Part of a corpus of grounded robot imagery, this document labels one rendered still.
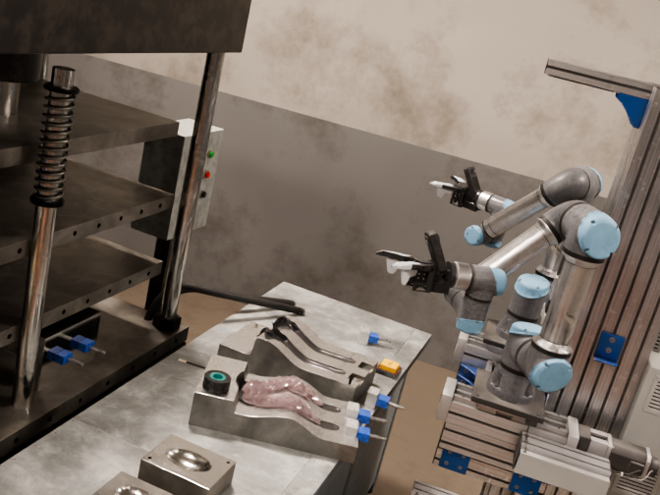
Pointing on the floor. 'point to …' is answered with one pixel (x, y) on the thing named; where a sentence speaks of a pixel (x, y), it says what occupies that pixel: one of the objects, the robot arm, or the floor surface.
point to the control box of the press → (158, 225)
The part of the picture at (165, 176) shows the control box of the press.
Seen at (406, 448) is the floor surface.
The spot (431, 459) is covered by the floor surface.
